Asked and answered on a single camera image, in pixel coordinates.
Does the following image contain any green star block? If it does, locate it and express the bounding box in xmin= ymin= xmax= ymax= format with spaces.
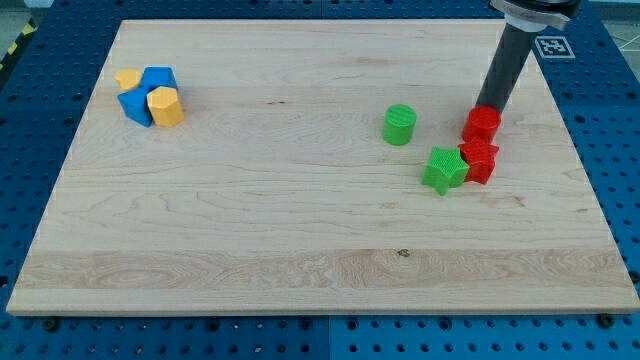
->
xmin=421 ymin=146 xmax=470 ymax=196

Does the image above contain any red star block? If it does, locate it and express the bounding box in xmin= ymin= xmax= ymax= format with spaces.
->
xmin=458 ymin=137 xmax=499 ymax=184

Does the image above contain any red cylinder block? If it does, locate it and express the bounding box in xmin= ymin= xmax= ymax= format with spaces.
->
xmin=461 ymin=105 xmax=502 ymax=143

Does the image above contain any robot arm flange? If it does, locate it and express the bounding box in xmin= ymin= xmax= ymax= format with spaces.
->
xmin=489 ymin=0 xmax=582 ymax=33

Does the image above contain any wooden board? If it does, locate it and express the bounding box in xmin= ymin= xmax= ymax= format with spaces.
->
xmin=7 ymin=19 xmax=639 ymax=316

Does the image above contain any green cylinder block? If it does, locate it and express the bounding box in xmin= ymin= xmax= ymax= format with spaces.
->
xmin=382 ymin=104 xmax=417 ymax=146

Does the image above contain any yellow hexagon block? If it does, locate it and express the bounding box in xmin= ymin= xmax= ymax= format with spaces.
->
xmin=146 ymin=86 xmax=185 ymax=127

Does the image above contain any blue cube block rear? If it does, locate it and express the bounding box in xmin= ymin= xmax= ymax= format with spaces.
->
xmin=140 ymin=66 xmax=178 ymax=89

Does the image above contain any blue block front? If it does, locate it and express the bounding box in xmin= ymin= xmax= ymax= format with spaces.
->
xmin=117 ymin=87 xmax=153 ymax=127

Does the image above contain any yellow heart block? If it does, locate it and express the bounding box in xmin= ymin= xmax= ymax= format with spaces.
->
xmin=114 ymin=69 xmax=142 ymax=92

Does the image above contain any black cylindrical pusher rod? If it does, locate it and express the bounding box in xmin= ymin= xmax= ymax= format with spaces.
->
xmin=475 ymin=23 xmax=537 ymax=113

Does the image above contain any white fiducial marker tag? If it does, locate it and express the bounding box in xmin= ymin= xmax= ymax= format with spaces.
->
xmin=534 ymin=36 xmax=575 ymax=59

